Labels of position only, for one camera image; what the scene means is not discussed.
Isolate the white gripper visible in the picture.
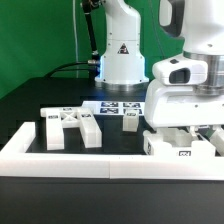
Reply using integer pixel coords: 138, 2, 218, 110
145, 53, 224, 128

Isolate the white chair seat part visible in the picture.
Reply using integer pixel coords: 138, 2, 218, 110
143, 128, 216, 158

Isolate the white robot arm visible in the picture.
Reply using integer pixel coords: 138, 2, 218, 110
82, 0, 224, 128

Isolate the white marker sheet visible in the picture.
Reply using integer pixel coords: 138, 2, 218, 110
82, 101, 145, 116

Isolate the black cable bundle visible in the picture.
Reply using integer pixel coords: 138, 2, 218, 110
43, 61, 101, 80

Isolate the white chair back frame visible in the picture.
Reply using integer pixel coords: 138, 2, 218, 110
40, 107, 102, 150

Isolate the grey thin cable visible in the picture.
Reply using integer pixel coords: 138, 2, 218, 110
72, 0, 81, 79

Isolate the white U-shaped fence frame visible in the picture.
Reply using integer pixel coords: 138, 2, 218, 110
0, 122, 224, 181

